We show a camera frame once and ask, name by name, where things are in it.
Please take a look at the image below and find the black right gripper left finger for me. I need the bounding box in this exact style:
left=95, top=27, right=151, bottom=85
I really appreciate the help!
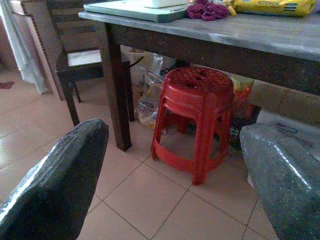
left=0, top=118, right=110, bottom=240

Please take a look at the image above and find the colourful snack bag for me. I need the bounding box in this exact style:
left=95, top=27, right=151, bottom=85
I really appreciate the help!
left=229, top=75, right=262, bottom=148

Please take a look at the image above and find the yellow plastic package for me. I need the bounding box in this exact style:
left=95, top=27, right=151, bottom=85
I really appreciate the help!
left=225, top=0, right=317, bottom=18

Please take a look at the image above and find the dark wooden dining table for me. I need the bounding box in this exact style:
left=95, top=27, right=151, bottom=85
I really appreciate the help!
left=78, top=10, right=320, bottom=152

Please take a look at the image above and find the clear plastic bag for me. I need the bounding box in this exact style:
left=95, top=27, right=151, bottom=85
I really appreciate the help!
left=134, top=53, right=177, bottom=130

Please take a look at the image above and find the white curtain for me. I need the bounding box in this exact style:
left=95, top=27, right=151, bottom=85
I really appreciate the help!
left=0, top=0, right=49, bottom=95

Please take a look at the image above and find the beige cardboard tube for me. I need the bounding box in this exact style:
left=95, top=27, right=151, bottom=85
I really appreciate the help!
left=248, top=80, right=320, bottom=126

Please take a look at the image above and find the white container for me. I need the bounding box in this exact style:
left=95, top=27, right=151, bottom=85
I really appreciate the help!
left=144, top=0, right=192, bottom=9

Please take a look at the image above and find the dark wooden chair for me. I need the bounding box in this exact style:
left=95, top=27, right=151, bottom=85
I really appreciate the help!
left=46, top=0, right=136, bottom=127

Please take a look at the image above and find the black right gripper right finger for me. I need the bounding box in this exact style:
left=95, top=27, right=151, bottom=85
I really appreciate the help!
left=239, top=123, right=320, bottom=240

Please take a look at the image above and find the white bucket with handle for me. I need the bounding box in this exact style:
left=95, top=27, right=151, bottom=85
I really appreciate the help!
left=120, top=45, right=154, bottom=87

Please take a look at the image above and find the red plastic stool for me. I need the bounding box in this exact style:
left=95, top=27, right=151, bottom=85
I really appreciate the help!
left=151, top=96, right=232, bottom=161
left=150, top=66, right=235, bottom=186

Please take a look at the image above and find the purple crumpled cloth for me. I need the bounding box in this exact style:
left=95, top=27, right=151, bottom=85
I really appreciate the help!
left=186, top=0, right=231, bottom=22

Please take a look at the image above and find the pale green rectangular tray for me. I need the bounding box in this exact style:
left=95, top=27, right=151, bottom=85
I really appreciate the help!
left=83, top=0, right=193, bottom=24

